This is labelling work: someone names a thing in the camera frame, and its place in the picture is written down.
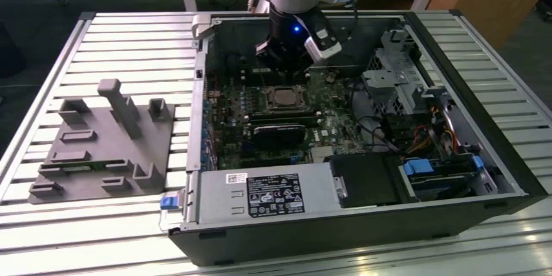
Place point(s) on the grey metal drive cage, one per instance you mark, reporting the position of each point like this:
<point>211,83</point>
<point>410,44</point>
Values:
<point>388,56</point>

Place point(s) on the black drive box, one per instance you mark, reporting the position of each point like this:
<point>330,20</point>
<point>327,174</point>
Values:
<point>367,179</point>

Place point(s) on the grey power supply unit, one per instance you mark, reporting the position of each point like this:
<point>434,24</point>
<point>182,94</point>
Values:
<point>215,192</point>

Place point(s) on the blue disk carrier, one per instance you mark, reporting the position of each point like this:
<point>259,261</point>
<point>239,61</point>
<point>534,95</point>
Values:
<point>416,166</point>

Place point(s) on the black graphics card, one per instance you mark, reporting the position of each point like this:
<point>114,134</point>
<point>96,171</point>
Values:
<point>278,137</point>

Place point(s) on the green motherboard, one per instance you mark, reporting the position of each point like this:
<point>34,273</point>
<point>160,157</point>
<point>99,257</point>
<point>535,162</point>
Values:
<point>344,121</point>

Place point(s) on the black PC case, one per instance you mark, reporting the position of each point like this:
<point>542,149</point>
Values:
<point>302,243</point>

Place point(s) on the silver chipset heatsink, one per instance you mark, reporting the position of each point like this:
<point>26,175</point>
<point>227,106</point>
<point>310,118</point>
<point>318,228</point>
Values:
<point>322,153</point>

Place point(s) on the green RAM stick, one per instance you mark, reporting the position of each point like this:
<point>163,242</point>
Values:
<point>79,166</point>

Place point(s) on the black disk drive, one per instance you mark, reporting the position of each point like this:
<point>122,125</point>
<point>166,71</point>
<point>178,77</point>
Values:
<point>440,188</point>

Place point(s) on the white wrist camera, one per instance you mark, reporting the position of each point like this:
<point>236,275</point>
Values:
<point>323,46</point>

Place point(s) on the blue plastic clip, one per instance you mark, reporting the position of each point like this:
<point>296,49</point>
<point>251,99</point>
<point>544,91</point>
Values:
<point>478,164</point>

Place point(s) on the blue plastic latch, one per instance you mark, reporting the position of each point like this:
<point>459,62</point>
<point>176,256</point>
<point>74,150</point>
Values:
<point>168,201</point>

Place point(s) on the black RAM slot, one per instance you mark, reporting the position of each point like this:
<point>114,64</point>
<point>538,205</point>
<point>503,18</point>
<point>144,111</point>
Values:
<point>270,80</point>
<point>284,120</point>
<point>280,113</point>

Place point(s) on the CPU socket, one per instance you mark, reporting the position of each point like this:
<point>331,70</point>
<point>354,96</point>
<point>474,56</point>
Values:
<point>263,108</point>

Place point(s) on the grey parts rack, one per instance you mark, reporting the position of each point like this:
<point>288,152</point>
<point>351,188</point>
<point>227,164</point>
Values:
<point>108,146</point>

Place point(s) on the round coin battery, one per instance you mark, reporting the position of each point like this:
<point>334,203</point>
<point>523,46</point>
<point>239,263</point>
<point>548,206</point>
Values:
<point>330,77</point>

